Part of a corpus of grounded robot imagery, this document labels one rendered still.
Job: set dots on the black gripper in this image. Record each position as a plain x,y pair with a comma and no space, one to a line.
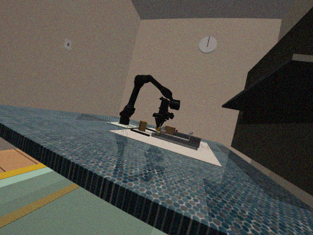
159,117

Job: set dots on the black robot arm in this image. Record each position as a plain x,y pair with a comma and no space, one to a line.
138,83

